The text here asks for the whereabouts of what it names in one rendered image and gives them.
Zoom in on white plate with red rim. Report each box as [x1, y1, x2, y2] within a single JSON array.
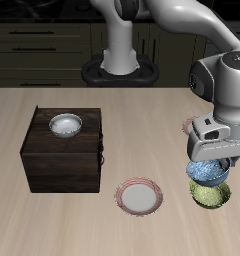
[[114, 176, 165, 217]]

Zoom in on green bowl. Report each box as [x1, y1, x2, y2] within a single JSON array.
[[188, 179, 232, 211]]

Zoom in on small red rimmed dish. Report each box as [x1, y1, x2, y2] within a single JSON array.
[[181, 115, 200, 136]]

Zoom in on white bowl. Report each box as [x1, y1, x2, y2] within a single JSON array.
[[48, 112, 84, 139]]

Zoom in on blue bowl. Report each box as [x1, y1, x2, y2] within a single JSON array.
[[185, 159, 232, 188]]

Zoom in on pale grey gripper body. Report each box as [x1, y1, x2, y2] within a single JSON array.
[[186, 129, 240, 164]]

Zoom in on dark wooden cabinet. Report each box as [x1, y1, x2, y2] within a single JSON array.
[[19, 105, 106, 195]]

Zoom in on dark kitchen cupboards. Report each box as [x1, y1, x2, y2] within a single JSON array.
[[0, 18, 208, 89]]

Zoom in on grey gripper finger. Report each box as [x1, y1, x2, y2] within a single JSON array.
[[227, 155, 239, 168]]

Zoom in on flat black base plate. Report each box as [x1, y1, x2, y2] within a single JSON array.
[[81, 54, 160, 88]]

